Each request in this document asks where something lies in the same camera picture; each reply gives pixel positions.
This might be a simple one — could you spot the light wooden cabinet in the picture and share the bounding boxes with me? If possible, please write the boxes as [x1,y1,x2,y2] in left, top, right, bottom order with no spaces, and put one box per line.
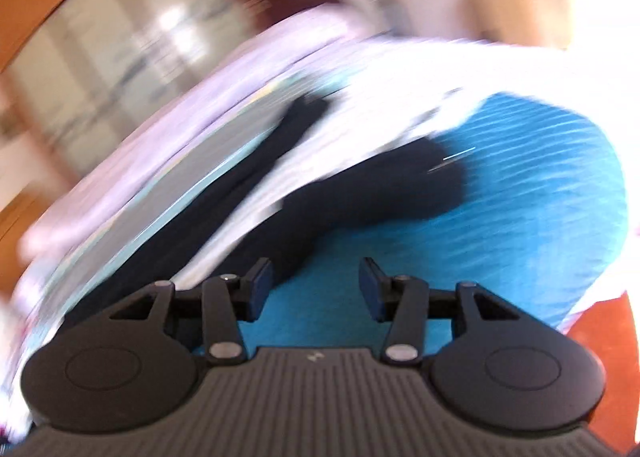
[462,0,576,50]

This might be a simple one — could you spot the black pants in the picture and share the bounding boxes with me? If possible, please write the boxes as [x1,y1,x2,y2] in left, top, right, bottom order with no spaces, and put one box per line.
[65,94,468,353]

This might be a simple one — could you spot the white checked quilt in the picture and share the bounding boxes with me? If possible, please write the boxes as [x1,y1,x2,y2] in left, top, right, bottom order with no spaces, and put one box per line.
[10,7,371,263]

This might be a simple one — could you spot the blue striped mat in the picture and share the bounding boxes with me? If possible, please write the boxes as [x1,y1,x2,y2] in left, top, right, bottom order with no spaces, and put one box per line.
[197,92,629,353]

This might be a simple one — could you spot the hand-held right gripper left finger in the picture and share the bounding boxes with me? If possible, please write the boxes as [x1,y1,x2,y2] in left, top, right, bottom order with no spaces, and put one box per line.
[107,258,274,366]

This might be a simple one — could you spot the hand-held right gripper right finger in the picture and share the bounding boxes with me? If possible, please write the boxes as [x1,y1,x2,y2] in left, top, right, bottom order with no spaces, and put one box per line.
[358,257,524,366]

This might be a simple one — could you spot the frosted glass door wardrobe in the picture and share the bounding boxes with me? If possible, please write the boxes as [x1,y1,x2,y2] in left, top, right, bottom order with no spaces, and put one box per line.
[0,0,283,183]

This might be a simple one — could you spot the teal yellow edged sheet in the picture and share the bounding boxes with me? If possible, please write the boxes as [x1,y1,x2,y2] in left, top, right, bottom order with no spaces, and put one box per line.
[20,74,351,353]

